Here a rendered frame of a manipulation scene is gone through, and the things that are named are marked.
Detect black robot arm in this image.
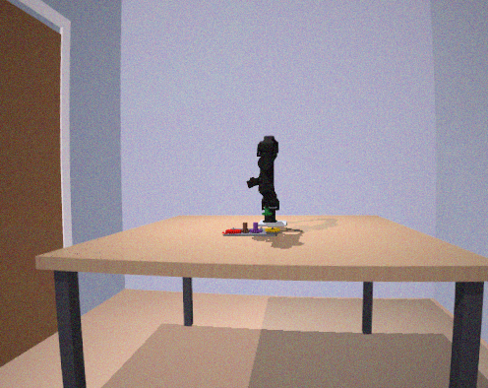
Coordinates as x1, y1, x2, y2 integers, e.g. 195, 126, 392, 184
246, 136, 279, 223

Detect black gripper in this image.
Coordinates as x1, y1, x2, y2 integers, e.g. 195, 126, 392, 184
258, 170, 275, 209

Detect purple gear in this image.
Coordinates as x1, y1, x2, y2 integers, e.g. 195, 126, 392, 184
250, 223, 262, 233

